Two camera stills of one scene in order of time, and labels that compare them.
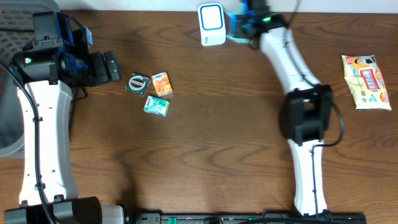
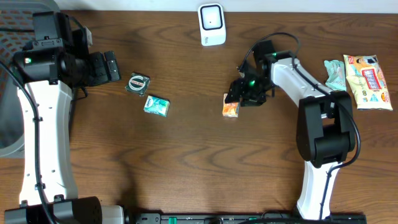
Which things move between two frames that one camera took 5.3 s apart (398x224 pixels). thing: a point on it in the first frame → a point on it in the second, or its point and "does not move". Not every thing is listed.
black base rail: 246,218 does not move
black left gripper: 102,75 does not move
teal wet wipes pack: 231,25 → 336,73
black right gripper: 240,32 → 237,89
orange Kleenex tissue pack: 162,83 → 230,109
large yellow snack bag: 365,83 does not move
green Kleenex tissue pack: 157,106 does not move
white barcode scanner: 212,24 does not move
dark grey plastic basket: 16,22 does not move
